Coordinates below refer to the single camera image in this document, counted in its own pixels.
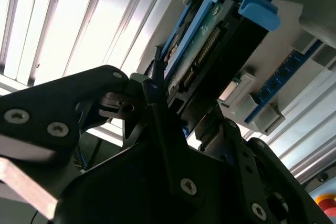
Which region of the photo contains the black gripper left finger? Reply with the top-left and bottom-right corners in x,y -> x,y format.
0,60 -> 199,196

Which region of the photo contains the hard disk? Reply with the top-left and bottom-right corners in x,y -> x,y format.
156,0 -> 280,141

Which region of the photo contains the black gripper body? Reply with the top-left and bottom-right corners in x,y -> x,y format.
54,140 -> 253,224

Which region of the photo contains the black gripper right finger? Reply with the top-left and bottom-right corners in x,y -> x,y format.
214,103 -> 330,224

